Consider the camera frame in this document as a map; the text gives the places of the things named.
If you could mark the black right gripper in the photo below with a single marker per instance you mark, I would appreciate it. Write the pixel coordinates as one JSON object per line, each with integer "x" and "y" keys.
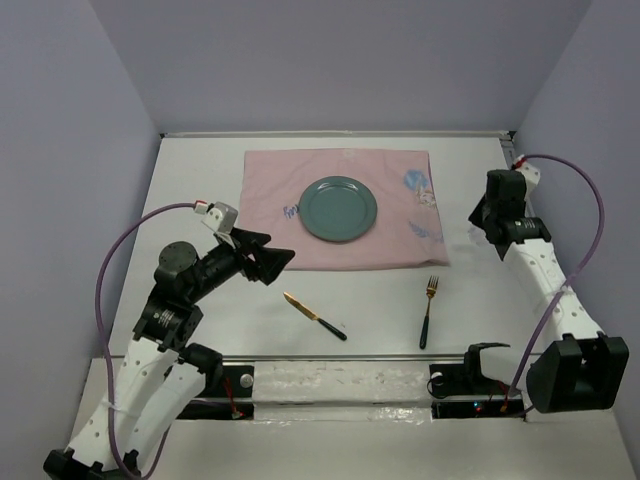
{"x": 476, "y": 215}

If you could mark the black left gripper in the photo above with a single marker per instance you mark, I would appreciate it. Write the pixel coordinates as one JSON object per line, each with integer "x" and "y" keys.
{"x": 269, "y": 260}

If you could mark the gold knife green handle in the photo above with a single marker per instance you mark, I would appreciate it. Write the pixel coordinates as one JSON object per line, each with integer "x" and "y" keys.
{"x": 309, "y": 314}

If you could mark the green ceramic plate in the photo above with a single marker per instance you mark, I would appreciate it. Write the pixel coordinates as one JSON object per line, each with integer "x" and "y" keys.
{"x": 337, "y": 209}

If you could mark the pink cloth placemat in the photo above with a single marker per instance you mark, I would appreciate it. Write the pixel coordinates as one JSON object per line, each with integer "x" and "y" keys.
{"x": 407, "y": 230}

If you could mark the clear drinking glass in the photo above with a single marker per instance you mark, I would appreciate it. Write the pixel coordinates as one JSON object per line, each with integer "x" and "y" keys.
{"x": 465, "y": 235}

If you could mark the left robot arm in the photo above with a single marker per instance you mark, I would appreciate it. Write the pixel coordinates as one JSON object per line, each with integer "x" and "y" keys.
{"x": 163, "y": 370}

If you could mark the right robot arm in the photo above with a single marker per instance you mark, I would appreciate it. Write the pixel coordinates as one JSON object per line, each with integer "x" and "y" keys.
{"x": 569, "y": 363}

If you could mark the white front table board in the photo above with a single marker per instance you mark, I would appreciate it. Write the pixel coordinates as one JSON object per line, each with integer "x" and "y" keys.
{"x": 372, "y": 420}

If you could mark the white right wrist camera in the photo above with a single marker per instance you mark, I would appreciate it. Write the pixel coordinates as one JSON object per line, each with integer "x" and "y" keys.
{"x": 530, "y": 173}

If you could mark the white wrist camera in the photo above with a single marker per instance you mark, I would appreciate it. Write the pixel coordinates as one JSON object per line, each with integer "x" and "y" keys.
{"x": 530, "y": 173}
{"x": 218, "y": 217}

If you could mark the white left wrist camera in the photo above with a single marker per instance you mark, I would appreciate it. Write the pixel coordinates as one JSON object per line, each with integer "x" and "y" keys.
{"x": 218, "y": 217}

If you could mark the gold fork green handle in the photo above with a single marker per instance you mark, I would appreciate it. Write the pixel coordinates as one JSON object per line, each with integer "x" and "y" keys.
{"x": 431, "y": 290}

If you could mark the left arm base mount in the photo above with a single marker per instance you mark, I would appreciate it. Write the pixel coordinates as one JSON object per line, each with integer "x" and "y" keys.
{"x": 227, "y": 399}

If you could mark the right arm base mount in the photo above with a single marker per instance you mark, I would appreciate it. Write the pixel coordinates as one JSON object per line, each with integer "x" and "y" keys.
{"x": 456, "y": 394}

